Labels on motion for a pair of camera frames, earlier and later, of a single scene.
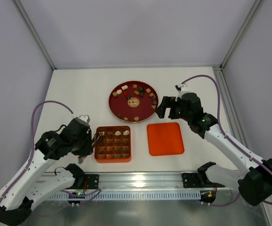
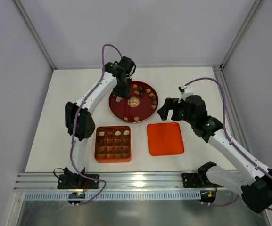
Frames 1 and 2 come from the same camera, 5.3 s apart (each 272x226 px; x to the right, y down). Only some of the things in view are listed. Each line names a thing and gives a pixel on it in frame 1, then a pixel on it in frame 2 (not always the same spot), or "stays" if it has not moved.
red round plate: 133,101 stays
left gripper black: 88,140 → 122,91
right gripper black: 173,108 stays
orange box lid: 165,139 stays
